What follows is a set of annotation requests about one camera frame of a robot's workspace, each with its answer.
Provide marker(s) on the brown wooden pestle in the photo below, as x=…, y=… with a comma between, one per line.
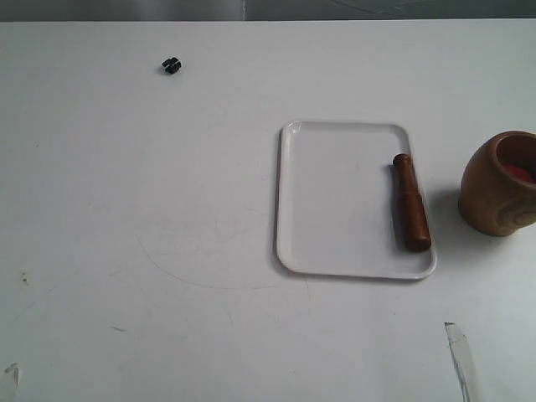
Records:
x=410, y=205

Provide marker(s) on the brown wooden mortar cup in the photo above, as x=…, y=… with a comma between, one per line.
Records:
x=492, y=200

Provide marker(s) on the dark red object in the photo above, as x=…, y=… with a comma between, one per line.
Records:
x=519, y=173

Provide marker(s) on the white rectangular plastic tray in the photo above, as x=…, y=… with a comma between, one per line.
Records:
x=336, y=209

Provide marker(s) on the small black plastic clip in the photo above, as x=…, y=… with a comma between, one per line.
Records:
x=171, y=65

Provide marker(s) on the clear tape strip right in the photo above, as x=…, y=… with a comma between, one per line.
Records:
x=463, y=363

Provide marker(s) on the clear tape strip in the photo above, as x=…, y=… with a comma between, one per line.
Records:
x=9, y=382
x=463, y=363

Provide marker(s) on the clear tape strip left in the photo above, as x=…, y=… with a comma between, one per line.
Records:
x=9, y=382

